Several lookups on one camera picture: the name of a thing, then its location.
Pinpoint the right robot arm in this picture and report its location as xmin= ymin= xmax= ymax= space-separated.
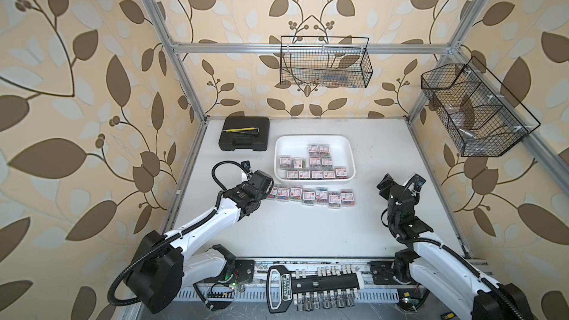
xmin=376 ymin=174 xmax=533 ymax=319

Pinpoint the socket set holder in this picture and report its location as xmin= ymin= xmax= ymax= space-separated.
xmin=265 ymin=265 xmax=365 ymax=314

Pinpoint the yellow handled hex key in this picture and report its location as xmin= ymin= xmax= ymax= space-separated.
xmin=222 ymin=127 xmax=260 ymax=135

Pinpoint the paper clip box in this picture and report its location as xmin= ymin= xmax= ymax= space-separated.
xmin=266 ymin=186 xmax=279 ymax=200
xmin=289 ymin=186 xmax=303 ymax=201
xmin=276 ymin=186 xmax=290 ymax=201
xmin=315 ymin=188 xmax=329 ymax=205
xmin=302 ymin=189 xmax=316 ymax=206
xmin=340 ymin=190 xmax=356 ymax=207
xmin=327 ymin=191 xmax=342 ymax=210

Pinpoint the back wire basket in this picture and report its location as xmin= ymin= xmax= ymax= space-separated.
xmin=279 ymin=35 xmax=373 ymax=88

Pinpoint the white plastic tray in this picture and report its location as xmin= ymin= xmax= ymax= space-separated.
xmin=274 ymin=135 xmax=357 ymax=185

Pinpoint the right wire basket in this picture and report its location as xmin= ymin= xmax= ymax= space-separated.
xmin=421 ymin=56 xmax=541 ymax=158

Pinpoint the wire basket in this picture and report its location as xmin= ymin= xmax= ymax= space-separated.
xmin=279 ymin=35 xmax=373 ymax=88
xmin=421 ymin=56 xmax=541 ymax=158

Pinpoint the yellow handled screwdriver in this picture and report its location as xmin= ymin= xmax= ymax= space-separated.
xmin=440 ymin=312 xmax=456 ymax=320

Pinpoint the black tool case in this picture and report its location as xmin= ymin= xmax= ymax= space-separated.
xmin=219 ymin=116 xmax=270 ymax=151

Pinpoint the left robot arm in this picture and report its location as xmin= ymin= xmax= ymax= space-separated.
xmin=107 ymin=161 xmax=274 ymax=314

